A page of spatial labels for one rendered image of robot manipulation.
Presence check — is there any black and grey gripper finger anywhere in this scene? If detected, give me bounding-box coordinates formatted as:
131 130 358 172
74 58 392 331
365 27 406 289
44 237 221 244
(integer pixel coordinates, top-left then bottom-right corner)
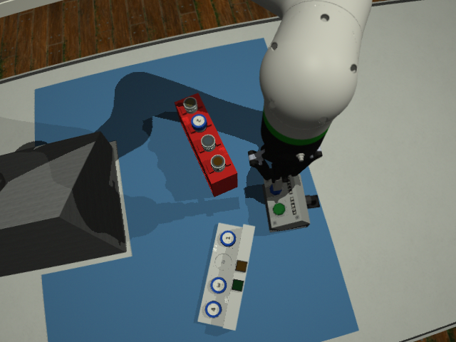
277 146 323 191
248 149 284 191

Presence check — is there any white button panel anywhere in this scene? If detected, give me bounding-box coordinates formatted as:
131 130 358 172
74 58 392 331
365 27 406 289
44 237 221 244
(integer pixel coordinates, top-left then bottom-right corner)
262 174 320 232

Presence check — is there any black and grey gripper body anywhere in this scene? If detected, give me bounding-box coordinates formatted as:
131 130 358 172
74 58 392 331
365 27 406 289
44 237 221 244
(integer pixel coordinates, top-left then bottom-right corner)
261 145 301 165

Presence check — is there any blue screw cap with number 3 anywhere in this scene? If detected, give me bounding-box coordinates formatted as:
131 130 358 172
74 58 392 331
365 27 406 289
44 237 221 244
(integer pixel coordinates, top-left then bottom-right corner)
211 277 227 294

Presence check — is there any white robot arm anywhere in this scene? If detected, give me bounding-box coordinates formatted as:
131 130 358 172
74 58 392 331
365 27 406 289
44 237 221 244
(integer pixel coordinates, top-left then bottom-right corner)
251 0 372 162

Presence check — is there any blue flat mat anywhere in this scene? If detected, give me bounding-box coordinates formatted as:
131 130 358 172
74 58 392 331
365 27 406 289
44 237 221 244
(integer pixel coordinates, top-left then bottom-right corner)
35 38 359 342

